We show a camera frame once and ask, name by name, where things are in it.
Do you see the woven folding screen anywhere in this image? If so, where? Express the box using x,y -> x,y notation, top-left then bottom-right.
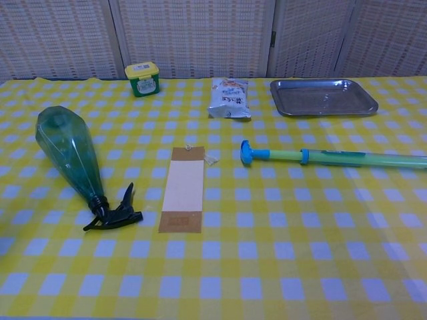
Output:
0,0 -> 427,81

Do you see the yellow checkered tablecloth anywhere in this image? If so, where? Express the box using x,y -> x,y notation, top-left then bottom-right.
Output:
0,76 -> 427,320

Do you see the green spray bottle black nozzle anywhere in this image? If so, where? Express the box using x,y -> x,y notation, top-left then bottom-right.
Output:
35,105 -> 144,232

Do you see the rectangular metal tray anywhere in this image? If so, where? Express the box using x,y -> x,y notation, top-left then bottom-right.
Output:
269,78 -> 379,118

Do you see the green blue water squirter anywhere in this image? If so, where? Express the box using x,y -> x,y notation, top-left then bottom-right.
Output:
240,139 -> 427,171

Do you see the white snack bag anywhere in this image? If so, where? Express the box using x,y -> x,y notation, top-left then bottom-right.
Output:
207,77 -> 252,120

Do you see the yellow green lidded tub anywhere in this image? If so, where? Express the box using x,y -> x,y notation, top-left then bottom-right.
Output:
124,61 -> 161,98

